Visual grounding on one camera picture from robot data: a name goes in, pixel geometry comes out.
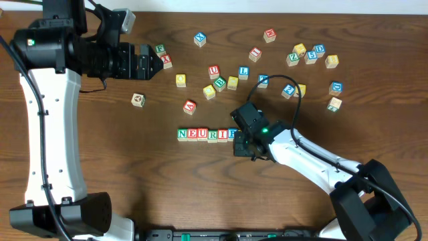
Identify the blue T wooden block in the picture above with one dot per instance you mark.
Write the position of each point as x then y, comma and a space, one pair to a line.
263, 81

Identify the yellow block behind Z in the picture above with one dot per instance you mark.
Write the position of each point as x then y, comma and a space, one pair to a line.
299, 49

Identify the red A wooden block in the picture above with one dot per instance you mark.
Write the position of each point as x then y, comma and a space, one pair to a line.
189, 107

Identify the yellow acorn wooden block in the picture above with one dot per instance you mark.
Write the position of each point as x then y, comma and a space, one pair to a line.
209, 92

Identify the green R wooden block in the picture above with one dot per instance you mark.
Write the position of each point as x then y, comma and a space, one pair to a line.
212, 136

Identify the green N wooden block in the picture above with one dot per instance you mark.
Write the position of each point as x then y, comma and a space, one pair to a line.
182, 134

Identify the green B wooden block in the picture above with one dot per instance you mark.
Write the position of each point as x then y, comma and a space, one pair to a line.
219, 84

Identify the blue L wooden block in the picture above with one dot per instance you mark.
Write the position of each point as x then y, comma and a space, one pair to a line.
243, 73

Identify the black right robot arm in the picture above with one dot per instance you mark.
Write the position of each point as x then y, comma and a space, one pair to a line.
366, 200

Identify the red i block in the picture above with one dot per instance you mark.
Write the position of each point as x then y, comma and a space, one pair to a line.
255, 54
222, 135

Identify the red E wooden block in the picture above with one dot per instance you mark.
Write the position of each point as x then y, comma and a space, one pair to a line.
192, 135

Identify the blue D block upper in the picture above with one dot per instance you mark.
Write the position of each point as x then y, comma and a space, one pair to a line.
319, 49

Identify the red block far back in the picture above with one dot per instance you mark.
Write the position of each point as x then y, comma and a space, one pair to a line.
269, 35

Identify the green white Z block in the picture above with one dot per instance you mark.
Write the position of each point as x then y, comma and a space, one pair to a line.
334, 104

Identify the green F wooden block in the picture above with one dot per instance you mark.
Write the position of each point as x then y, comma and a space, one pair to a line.
160, 50

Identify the yellow hammer wooden block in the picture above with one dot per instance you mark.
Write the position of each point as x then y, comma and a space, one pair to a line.
300, 90

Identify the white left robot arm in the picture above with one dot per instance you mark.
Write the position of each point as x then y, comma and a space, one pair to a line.
52, 55

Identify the blue d block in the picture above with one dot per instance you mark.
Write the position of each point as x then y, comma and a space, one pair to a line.
335, 88
319, 49

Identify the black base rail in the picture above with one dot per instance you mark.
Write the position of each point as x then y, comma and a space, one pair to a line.
222, 235

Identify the yellow O wooden block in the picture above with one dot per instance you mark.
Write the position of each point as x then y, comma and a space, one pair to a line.
181, 80

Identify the yellow 8 wooden block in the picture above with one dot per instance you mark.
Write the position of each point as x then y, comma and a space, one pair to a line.
331, 61

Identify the blue P wooden block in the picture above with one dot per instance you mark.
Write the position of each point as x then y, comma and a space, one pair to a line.
231, 134

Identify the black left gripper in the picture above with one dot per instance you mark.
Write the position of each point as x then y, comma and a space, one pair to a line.
138, 62

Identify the red X wooden block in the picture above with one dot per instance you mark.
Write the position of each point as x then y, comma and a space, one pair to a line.
167, 62

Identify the blue 2 wooden block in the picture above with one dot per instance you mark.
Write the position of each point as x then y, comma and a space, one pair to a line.
288, 91

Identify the blue 5 wooden block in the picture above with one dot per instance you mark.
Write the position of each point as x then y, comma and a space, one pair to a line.
310, 57

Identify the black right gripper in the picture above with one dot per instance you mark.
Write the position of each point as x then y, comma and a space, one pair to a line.
240, 147

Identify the yellow block beside B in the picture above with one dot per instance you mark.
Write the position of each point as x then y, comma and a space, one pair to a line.
232, 83

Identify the blue X wooden block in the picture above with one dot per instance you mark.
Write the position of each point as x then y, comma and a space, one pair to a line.
200, 39

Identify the blue D block right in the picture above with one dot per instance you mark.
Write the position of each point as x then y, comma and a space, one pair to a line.
335, 88

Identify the soccer ball O wooden block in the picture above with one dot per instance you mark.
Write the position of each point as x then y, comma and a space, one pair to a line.
138, 100

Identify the green Z wooden block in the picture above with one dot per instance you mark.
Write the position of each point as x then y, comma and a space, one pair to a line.
292, 59

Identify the red u block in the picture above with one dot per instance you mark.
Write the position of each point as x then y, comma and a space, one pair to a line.
214, 72
202, 134

